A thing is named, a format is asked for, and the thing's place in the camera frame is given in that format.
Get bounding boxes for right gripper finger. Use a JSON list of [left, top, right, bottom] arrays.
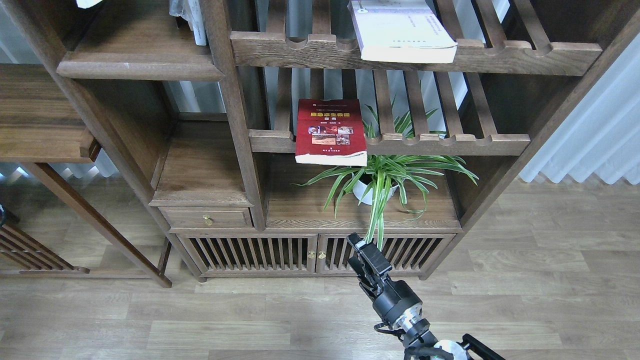
[[347, 233, 393, 286], [349, 257, 380, 301]]

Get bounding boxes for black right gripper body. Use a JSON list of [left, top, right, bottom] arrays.
[[372, 274, 429, 337]]

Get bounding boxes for white purple cover book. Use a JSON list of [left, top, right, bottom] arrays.
[[348, 0, 458, 64]]

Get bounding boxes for yellow green cover book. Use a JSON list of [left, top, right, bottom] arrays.
[[75, 0, 102, 9]]

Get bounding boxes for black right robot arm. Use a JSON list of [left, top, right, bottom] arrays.
[[348, 233, 503, 360]]

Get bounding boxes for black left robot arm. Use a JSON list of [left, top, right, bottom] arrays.
[[0, 203, 8, 227]]

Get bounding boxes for right slatted cabinet door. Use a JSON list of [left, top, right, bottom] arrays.
[[315, 234, 455, 277]]

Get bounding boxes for slatted cabinet door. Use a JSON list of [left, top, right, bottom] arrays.
[[180, 234, 318, 278], [315, 234, 455, 277]]

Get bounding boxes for white plant pot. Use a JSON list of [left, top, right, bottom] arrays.
[[352, 173, 400, 206]]

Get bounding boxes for green spider plant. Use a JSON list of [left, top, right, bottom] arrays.
[[295, 97, 480, 263]]

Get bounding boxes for red cover book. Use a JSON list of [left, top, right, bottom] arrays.
[[295, 99, 368, 167]]

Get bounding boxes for left slatted cabinet door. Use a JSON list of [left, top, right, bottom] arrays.
[[180, 234, 318, 278]]

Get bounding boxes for dark wooden bookshelf unit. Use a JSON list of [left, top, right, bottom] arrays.
[[1, 0, 639, 280]]

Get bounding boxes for small wooden drawer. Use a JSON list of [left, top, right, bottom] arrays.
[[158, 206, 253, 229]]

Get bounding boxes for white curtain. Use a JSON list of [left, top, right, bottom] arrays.
[[519, 36, 640, 185]]

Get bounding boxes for white rolled papers in plastic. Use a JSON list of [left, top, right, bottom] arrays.
[[169, 0, 208, 46]]

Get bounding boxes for wooden side table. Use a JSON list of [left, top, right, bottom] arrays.
[[0, 63, 172, 289]]

